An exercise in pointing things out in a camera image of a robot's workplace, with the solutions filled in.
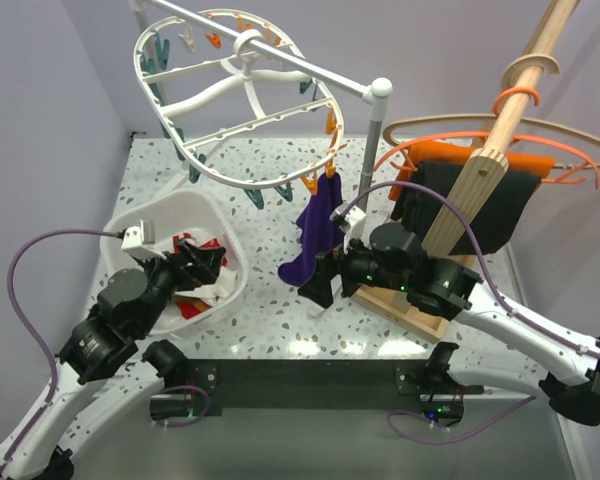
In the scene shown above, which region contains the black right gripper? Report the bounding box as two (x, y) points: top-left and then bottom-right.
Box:
(297, 226), (409, 307)

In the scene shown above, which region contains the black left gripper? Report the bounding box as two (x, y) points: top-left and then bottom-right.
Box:
(136, 237), (227, 335)

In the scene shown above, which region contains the red Christmas sock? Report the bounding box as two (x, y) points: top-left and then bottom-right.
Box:
(172, 233), (228, 271)
(174, 297), (212, 320)

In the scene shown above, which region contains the white sock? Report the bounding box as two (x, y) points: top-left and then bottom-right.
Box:
(187, 234), (241, 307)

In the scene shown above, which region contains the purple sock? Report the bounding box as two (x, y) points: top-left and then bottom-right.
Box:
(278, 173), (344, 287)

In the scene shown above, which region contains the white round clip hanger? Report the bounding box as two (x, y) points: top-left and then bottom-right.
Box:
(133, 2), (345, 193)

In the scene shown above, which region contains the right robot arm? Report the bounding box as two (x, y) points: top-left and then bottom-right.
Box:
(298, 223), (600, 426)

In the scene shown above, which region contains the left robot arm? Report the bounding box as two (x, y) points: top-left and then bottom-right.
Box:
(0, 242), (225, 479)

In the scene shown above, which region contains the orange plastic hanger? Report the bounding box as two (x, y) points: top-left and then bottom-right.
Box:
(373, 86), (600, 189)

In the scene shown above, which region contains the white plastic basin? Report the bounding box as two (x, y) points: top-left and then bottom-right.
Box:
(106, 189), (248, 339)

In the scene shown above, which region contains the teal clothes peg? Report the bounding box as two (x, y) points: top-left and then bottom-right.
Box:
(244, 189), (265, 210)

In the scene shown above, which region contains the wooden rack base tray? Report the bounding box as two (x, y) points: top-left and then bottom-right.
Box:
(353, 286), (450, 343)

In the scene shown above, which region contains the dark grey garment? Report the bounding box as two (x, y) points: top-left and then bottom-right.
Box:
(390, 159), (544, 257)

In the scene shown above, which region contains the orange garment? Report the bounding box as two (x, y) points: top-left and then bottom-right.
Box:
(396, 140), (555, 181)

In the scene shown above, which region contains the white drying stand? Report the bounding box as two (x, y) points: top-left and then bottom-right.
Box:
(130, 1), (393, 208)

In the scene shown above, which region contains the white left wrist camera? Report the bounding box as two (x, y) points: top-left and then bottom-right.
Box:
(121, 220), (159, 261)

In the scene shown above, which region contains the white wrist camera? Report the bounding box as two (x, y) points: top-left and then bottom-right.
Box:
(330, 206), (366, 253)
(121, 220), (159, 261)

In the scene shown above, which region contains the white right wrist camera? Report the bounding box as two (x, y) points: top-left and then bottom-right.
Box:
(330, 206), (366, 253)

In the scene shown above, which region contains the wooden rack post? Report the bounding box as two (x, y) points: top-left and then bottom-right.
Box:
(424, 0), (579, 256)

